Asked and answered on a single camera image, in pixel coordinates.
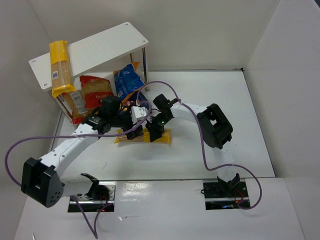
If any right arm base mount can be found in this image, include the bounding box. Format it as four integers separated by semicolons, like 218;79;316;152
200;180;251;211

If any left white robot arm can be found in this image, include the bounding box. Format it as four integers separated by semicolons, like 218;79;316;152
21;96;148;208

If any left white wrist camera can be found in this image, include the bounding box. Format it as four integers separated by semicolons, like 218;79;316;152
131;106;150;124

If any dark blue Barilla pasta box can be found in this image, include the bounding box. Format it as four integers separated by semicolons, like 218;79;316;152
117;90;149;114

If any yellow spaghetti bag on shelf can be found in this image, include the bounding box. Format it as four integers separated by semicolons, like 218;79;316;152
49;40;76;99

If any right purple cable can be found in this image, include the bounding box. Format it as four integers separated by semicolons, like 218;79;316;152
136;80;263;211

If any white two-tier shelf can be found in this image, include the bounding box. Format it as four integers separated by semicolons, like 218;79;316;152
28;22;150;123

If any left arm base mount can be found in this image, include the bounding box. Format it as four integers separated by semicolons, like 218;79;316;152
73;181;117;213

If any blue pasta bag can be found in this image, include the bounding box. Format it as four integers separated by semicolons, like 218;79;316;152
113;61;144;98

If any yellow spaghetti bag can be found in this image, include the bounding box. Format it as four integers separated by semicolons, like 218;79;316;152
114;128;171;145
49;40;76;99

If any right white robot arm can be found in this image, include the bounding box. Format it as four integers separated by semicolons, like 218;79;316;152
146;94;240;197

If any red pasta bag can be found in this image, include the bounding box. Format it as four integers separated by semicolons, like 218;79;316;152
62;75;114;125

